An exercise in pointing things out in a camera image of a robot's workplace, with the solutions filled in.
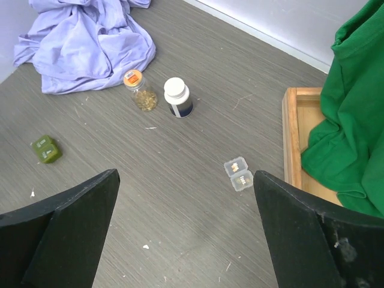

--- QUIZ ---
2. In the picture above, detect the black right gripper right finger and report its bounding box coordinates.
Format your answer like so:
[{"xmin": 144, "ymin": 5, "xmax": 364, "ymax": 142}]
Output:
[{"xmin": 254, "ymin": 170, "xmax": 383, "ymax": 288}]

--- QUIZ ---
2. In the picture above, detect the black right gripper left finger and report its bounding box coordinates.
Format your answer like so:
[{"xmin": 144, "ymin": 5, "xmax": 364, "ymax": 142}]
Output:
[{"xmin": 1, "ymin": 169, "xmax": 120, "ymax": 287}]

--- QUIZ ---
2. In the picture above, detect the green pill organizer box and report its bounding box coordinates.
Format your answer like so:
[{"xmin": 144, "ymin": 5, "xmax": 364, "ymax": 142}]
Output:
[{"xmin": 31, "ymin": 135, "xmax": 62, "ymax": 164}]

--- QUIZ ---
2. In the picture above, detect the clear pill bottle orange cap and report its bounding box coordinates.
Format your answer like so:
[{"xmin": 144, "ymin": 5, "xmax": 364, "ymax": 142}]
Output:
[{"xmin": 123, "ymin": 70, "xmax": 158, "ymax": 112}]

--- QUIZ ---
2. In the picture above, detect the green tank top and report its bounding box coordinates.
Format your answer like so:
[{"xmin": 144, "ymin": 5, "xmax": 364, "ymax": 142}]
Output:
[{"xmin": 301, "ymin": 1, "xmax": 383, "ymax": 217}]

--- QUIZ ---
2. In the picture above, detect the clear pill organizer box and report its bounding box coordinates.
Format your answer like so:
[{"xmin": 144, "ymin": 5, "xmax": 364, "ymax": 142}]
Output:
[{"xmin": 224, "ymin": 157, "xmax": 253, "ymax": 192}]

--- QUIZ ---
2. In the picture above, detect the wooden clothes rack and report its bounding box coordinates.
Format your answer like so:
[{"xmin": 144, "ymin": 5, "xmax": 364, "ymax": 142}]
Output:
[{"xmin": 282, "ymin": 88, "xmax": 341, "ymax": 206}]

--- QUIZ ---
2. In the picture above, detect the white capped dark pill bottle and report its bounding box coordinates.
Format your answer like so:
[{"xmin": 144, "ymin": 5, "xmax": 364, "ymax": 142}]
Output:
[{"xmin": 164, "ymin": 77, "xmax": 193, "ymax": 118}]

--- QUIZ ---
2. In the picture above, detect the lavender crumpled shirt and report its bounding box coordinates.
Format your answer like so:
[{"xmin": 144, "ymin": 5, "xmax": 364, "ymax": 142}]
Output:
[{"xmin": 13, "ymin": 0, "xmax": 156, "ymax": 95}]

